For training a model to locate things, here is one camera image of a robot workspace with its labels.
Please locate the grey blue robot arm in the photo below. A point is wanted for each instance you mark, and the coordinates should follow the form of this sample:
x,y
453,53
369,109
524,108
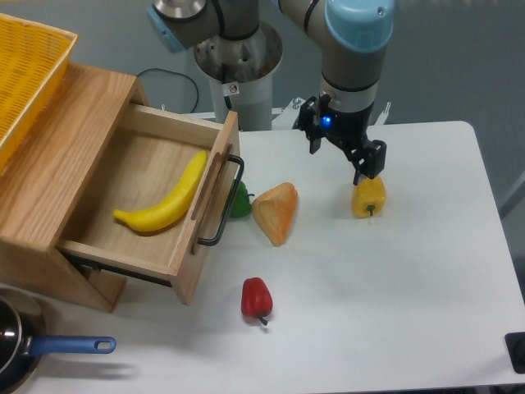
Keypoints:
x,y
352,36

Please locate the yellow toy bell pepper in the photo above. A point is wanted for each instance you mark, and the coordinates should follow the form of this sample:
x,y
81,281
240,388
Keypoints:
x,y
369,197

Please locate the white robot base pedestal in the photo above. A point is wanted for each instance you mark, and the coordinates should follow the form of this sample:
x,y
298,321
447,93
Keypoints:
x,y
240,75

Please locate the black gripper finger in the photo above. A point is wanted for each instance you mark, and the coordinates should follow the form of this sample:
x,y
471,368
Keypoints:
x,y
307,122
368,158

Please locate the black corner clamp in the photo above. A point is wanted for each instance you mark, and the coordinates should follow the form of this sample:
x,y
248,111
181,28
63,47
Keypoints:
x,y
515,342

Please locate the orange toy bread wedge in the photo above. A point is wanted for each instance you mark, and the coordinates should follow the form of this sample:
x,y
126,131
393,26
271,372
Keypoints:
x,y
274,212

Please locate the wooden drawer cabinet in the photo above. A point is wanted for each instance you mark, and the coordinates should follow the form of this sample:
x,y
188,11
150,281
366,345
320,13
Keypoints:
x,y
46,177

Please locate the red toy bell pepper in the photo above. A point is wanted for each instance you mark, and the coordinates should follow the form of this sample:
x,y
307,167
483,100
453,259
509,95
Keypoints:
x,y
256,300

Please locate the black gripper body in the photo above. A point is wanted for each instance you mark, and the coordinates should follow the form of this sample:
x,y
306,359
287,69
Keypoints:
x,y
345,130

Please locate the white table bracket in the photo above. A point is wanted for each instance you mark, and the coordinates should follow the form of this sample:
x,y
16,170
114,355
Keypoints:
x,y
383,115

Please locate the blue handled frying pan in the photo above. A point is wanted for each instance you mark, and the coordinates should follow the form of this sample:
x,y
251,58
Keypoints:
x,y
25,339

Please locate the yellow plastic basket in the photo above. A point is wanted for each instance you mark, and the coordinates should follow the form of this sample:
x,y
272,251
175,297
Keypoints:
x,y
34,58

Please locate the yellow toy banana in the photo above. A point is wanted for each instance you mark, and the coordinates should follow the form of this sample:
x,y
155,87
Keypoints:
x,y
174,206

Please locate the green toy bell pepper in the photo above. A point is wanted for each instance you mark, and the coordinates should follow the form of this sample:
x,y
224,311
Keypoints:
x,y
241,207

